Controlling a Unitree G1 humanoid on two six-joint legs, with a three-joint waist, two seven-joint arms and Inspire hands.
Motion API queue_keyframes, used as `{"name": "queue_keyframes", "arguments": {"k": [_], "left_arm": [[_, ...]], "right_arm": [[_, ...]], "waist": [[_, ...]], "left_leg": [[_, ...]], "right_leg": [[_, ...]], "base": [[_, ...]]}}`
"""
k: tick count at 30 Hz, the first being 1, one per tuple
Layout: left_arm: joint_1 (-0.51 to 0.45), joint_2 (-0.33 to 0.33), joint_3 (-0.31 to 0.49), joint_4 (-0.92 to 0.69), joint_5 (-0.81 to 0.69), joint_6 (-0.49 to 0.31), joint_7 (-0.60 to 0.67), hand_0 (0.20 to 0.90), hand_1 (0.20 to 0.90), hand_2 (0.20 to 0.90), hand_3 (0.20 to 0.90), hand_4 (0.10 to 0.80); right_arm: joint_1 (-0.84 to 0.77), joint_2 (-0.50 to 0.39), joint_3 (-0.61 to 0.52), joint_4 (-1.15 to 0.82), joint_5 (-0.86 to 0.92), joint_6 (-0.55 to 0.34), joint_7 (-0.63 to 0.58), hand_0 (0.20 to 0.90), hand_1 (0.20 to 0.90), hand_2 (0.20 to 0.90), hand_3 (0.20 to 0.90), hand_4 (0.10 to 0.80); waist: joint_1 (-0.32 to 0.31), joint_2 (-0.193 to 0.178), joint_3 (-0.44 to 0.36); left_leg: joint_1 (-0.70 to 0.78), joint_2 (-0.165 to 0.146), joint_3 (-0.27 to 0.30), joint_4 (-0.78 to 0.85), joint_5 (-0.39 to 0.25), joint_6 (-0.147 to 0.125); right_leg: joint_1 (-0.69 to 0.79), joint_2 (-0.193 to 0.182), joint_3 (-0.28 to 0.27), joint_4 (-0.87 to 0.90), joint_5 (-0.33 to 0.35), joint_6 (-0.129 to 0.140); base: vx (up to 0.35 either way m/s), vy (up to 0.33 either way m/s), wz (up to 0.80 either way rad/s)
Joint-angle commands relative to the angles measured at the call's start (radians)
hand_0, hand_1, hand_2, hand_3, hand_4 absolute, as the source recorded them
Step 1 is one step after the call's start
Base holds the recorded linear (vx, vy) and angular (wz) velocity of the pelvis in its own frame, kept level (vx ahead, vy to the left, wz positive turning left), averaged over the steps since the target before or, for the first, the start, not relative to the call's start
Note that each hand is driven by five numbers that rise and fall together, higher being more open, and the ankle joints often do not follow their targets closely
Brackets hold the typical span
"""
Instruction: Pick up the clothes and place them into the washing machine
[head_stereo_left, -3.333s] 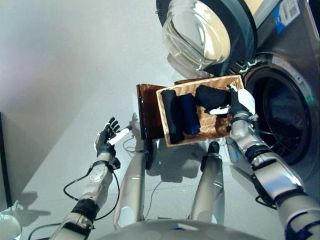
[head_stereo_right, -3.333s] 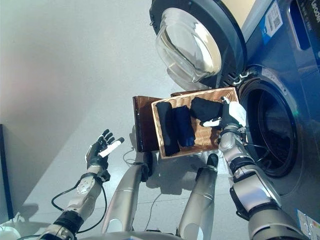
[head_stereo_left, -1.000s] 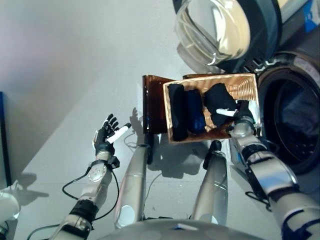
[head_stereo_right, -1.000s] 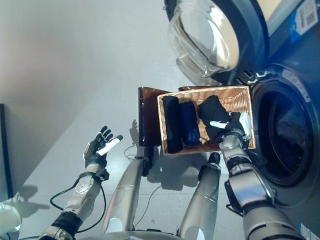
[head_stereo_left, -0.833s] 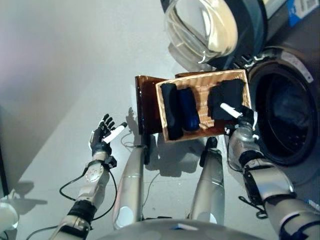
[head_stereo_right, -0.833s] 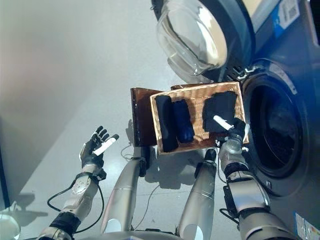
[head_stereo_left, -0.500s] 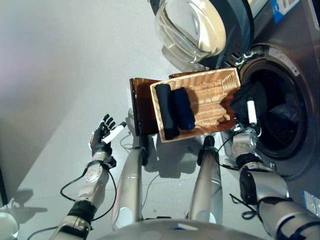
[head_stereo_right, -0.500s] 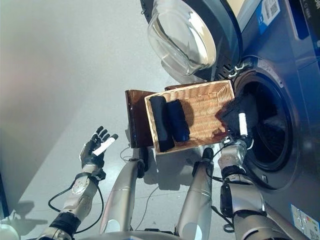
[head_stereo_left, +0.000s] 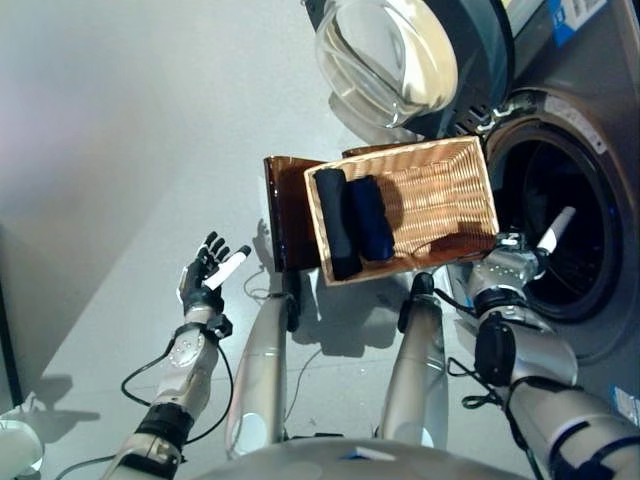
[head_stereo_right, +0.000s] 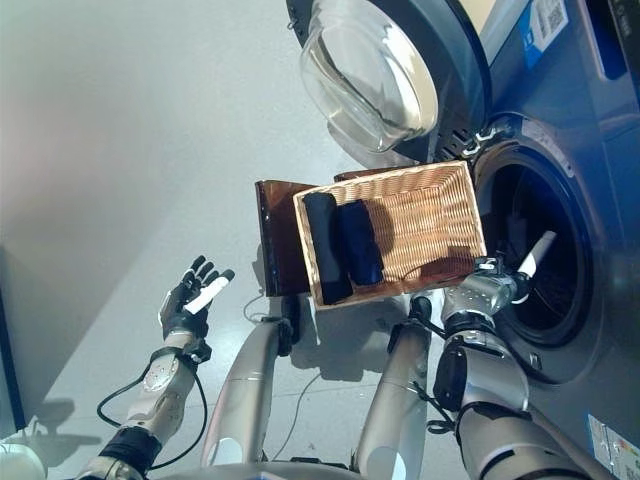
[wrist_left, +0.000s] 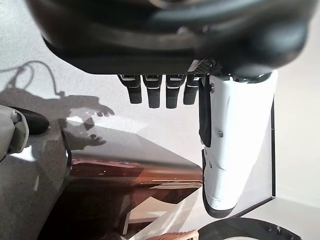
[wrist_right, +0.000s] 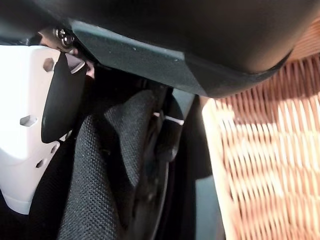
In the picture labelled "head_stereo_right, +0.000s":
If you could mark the white rounded plastic object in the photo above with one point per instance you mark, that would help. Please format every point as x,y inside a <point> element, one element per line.
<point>20,462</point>

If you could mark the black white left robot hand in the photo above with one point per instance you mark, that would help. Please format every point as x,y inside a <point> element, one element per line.
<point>182,315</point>

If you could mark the round glass washer door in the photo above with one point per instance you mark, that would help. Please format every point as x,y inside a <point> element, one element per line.
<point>370,75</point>

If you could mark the long black rolled cloth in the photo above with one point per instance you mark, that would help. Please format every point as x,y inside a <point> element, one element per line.
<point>327,250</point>

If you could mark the rectangular wicker laundry basket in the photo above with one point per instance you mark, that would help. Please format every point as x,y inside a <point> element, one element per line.
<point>425,225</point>

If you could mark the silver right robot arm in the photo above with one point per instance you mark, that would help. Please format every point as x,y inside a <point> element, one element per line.
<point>490,380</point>

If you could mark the glossy brown wooden stool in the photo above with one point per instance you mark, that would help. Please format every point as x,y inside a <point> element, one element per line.
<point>277,240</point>

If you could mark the blue white QR sticker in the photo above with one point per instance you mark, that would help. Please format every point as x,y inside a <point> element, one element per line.
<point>547,25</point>

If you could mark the grey front-load washing machine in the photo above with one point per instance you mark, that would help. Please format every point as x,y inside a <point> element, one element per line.
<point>600,225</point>

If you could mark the grey robot torso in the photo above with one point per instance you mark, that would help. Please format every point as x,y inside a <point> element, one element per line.
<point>260,472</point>

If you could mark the colourful energy label sticker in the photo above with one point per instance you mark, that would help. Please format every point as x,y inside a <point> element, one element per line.
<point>610,445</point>

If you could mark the grey cabinet with black edge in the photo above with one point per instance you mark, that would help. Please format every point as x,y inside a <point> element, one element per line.
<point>10,340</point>

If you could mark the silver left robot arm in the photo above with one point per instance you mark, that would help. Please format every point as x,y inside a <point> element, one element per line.
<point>155,390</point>

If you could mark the navy blue cloth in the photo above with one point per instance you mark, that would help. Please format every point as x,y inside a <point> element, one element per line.
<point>360,245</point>

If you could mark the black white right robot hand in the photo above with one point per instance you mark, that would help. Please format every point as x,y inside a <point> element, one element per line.
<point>532,265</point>

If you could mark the silver right robot leg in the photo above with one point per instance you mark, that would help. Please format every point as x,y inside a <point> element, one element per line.
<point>395,390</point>

